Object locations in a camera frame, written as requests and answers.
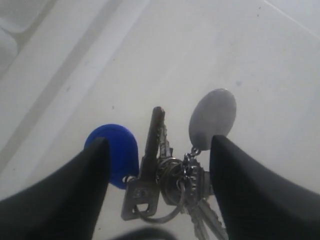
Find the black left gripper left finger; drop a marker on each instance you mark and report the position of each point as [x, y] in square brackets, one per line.
[63, 206]

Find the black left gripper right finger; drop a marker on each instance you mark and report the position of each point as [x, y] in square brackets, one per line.
[257, 203]

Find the keys with blue tag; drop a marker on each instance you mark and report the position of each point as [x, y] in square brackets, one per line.
[159, 186]

